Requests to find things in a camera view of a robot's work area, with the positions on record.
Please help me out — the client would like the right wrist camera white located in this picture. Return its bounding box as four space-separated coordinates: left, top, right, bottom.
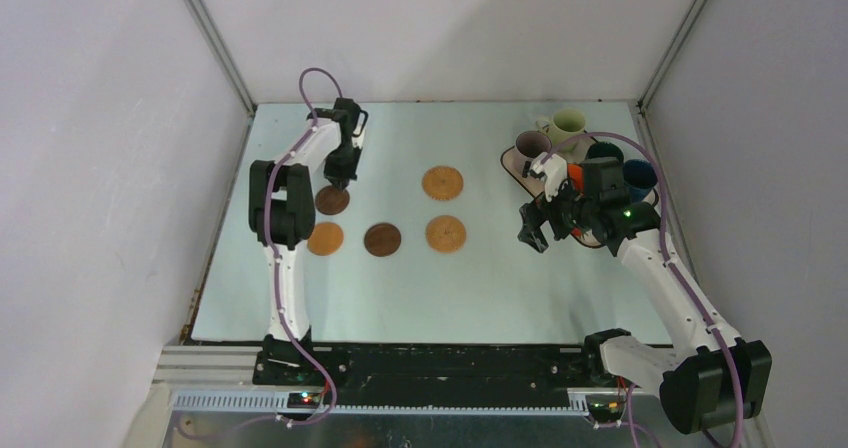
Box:
527 152 568 201

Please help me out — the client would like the wooden serving tray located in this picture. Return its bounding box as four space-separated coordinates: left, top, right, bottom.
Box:
501 132 669 256

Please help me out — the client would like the patterned light wood coaster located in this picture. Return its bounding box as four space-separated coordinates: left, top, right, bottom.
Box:
425 215 467 253

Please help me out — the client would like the orange mug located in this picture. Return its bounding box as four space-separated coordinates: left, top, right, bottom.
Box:
567 164 584 194

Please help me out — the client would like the dark wood coaster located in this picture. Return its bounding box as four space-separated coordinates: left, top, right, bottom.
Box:
314 186 350 216
363 222 402 257

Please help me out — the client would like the dark green mug back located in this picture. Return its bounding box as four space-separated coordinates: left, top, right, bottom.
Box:
585 142 624 163

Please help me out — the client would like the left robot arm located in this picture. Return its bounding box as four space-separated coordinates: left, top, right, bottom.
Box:
248 97 369 385

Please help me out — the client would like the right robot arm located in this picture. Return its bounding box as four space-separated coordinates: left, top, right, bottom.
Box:
518 153 772 434

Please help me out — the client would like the light green mug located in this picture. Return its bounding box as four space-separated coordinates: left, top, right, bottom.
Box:
535 108 586 153

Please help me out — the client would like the mauve mug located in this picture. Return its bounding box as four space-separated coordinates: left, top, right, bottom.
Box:
513 131 552 174

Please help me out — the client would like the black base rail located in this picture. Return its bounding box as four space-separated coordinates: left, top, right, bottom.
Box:
252 342 619 410

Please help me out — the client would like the scalloped light wood coaster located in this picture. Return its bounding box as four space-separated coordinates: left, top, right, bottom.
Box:
421 165 464 201

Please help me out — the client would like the aluminium frame rail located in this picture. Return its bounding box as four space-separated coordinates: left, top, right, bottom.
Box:
154 343 625 419

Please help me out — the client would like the blue mug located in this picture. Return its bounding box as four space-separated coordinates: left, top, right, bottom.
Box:
622 159 658 203

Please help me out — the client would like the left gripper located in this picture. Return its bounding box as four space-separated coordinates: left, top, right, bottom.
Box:
323 142 361 194

